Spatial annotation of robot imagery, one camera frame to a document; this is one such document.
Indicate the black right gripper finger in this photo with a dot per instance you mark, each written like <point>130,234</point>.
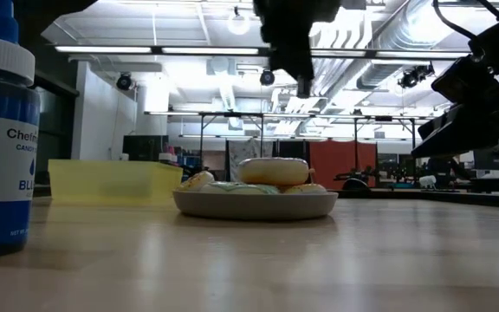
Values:
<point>436,125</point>
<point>462,136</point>

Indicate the pink-tipped food colouring bottle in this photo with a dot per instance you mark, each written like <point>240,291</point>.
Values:
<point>165,157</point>

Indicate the black round ceiling speaker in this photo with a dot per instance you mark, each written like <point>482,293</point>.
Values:
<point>267,78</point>
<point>124,81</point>

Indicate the distant dark monitor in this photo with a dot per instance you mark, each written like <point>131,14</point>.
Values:
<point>492,160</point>

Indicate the long ceiling light strip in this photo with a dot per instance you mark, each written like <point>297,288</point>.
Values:
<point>340,53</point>
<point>423,54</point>
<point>210,50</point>
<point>102,49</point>

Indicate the round white ceiling lamp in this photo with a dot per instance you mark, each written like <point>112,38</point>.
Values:
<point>238,33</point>

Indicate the black ceiling spotlight cluster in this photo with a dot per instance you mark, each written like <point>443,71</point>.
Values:
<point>414,76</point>

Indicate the small white device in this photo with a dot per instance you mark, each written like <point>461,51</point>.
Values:
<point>427,181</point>

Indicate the black divider panel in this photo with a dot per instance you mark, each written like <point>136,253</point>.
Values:
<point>293,149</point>

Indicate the grey white curtain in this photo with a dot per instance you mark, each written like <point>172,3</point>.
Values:
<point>249,149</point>

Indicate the orange divider panel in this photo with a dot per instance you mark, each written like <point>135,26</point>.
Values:
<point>336,162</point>

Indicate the lilac donut with brown stripes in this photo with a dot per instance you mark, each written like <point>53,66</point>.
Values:
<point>272,171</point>

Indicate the small yellow donut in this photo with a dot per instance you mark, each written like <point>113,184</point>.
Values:
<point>306,189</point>
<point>196,181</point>

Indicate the large green frosted donut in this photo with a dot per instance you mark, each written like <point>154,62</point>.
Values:
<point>241,188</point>

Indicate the grey round plate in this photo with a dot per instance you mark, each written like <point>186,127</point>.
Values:
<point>254,208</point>

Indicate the small white container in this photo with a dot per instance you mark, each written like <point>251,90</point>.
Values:
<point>123,157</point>

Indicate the yellow translucent plastic bin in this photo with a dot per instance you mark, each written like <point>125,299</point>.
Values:
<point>111,182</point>

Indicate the black workstation frame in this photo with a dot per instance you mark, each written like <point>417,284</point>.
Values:
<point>232,114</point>
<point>384,118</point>

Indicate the silver ventilation duct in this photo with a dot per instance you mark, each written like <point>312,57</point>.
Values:
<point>405,30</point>

